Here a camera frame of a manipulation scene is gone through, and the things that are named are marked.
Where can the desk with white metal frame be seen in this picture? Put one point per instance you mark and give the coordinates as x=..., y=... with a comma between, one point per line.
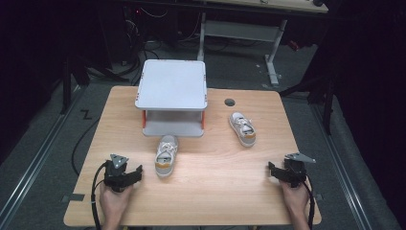
x=242, y=30

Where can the white two-tier shoe rack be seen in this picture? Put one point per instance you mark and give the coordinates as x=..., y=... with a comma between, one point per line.
x=171, y=86

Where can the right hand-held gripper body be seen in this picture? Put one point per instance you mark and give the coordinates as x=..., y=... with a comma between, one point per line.
x=295, y=172

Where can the grey tape strip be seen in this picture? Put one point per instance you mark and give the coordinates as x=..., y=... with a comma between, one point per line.
x=318, y=196
x=73, y=197

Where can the person's left hand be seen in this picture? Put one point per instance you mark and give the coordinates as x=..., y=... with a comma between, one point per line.
x=113, y=204

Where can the small white sneaker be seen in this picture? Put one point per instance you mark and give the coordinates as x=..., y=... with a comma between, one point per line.
x=243, y=128
x=166, y=156

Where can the person's right hand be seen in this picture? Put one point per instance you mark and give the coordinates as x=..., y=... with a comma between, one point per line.
x=295, y=199

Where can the metal floor rail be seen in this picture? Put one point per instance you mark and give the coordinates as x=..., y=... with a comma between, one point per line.
x=35, y=159
x=341, y=169

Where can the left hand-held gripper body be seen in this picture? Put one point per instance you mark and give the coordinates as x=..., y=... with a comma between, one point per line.
x=115, y=175

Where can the dark round table grommet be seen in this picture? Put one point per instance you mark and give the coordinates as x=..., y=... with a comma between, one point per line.
x=229, y=102

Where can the black metal stand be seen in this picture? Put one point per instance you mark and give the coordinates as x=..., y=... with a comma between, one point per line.
x=322, y=96
x=68, y=83

